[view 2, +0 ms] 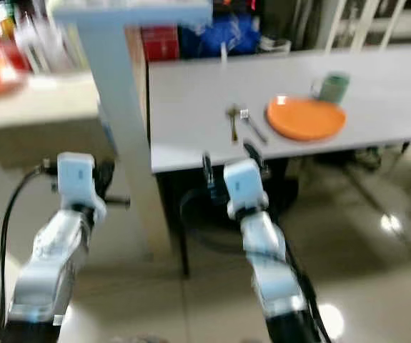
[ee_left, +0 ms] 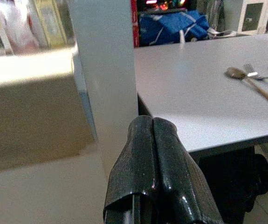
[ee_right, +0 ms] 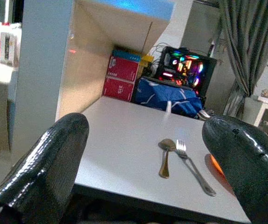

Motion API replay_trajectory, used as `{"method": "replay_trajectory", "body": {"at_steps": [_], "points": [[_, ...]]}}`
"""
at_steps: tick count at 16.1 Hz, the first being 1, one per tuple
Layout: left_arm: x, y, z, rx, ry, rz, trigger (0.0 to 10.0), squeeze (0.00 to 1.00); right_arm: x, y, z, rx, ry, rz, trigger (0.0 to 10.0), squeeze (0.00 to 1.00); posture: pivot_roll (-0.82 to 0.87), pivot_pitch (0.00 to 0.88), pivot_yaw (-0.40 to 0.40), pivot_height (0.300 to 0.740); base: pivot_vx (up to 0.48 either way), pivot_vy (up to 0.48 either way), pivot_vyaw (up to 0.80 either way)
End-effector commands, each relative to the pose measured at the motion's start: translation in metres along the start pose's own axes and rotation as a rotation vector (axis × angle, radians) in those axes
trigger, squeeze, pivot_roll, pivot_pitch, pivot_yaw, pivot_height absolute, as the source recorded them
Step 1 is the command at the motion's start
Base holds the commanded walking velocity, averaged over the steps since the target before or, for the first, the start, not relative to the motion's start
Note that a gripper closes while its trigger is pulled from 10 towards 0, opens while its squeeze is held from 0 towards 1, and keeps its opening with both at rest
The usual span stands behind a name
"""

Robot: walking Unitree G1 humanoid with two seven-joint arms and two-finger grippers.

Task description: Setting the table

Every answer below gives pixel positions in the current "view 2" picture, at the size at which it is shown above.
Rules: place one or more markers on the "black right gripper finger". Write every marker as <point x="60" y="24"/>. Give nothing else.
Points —
<point x="253" y="151"/>
<point x="207" y="170"/>

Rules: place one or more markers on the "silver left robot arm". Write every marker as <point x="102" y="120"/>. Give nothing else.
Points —
<point x="44" y="264"/>

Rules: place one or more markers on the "orange plate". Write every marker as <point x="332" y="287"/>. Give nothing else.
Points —
<point x="305" y="118"/>

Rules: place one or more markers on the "grey table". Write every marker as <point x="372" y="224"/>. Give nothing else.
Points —
<point x="198" y="78"/>

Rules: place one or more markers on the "beige cloth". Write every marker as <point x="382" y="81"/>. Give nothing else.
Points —
<point x="41" y="103"/>

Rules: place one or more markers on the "green mug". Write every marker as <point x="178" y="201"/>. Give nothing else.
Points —
<point x="334" y="88"/>

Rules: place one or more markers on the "blue bag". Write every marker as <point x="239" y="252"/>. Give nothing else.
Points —
<point x="219" y="36"/>

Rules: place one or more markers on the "red box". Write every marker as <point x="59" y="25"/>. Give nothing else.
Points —
<point x="160" y="43"/>

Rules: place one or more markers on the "white plastic bag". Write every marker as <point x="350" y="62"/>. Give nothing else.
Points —
<point x="44" y="39"/>

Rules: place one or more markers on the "white metal rack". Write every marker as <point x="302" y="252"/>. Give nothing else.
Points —
<point x="369" y="21"/>

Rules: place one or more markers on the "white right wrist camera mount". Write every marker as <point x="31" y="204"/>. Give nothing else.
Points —
<point x="244" y="184"/>

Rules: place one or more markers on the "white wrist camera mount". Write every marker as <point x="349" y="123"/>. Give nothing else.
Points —
<point x="78" y="179"/>
<point x="244" y="184"/>

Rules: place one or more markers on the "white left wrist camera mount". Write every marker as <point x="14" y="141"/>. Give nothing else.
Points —
<point x="78" y="179"/>

